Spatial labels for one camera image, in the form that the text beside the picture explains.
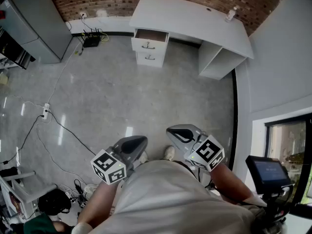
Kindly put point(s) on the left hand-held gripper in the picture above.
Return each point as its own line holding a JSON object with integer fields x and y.
{"x": 108, "y": 166}

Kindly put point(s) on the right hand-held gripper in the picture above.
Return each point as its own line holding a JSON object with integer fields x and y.
{"x": 207, "y": 152}

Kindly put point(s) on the white desk drawer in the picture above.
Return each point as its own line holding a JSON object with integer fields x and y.
{"x": 142, "y": 60}
{"x": 159, "y": 48}

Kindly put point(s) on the person's left forearm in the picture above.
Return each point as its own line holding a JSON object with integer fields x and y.
{"x": 100, "y": 201}

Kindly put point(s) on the person's right forearm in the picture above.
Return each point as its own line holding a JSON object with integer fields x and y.
{"x": 231, "y": 181}

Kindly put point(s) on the white desk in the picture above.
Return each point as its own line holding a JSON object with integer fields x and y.
{"x": 182, "y": 16}

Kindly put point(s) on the person's left white shoe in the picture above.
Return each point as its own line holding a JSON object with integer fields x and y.
{"x": 144, "y": 158}

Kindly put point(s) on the person's white shoe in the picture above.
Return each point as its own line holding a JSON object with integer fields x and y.
{"x": 169, "y": 153}
{"x": 144, "y": 158}

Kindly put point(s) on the person's right white shoe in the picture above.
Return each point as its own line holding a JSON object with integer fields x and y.
{"x": 169, "y": 153}

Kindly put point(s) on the person's beige shirt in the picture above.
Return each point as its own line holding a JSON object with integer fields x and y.
{"x": 170, "y": 199}

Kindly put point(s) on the black monitor screen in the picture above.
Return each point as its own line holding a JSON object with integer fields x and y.
{"x": 269, "y": 173}

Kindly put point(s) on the black bag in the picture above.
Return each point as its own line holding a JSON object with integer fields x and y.
{"x": 54, "y": 201}

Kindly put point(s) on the white power strip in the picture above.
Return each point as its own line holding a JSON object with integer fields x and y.
{"x": 46, "y": 111}

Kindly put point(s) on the black framed window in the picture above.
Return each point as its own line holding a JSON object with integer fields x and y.
{"x": 287, "y": 155}

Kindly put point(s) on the black router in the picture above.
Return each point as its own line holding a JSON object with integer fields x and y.
{"x": 91, "y": 42}

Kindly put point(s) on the white bottle red label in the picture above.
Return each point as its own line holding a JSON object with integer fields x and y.
{"x": 230, "y": 14}

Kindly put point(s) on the grey metal cabinet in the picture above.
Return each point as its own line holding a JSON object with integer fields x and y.
{"x": 44, "y": 21}

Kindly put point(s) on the black shelf unit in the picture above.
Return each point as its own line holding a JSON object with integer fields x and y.
{"x": 12, "y": 50}

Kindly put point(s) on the white frame table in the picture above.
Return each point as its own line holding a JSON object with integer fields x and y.
{"x": 22, "y": 191}

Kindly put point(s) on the white wall socket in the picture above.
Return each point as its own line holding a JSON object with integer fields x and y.
{"x": 83, "y": 14}

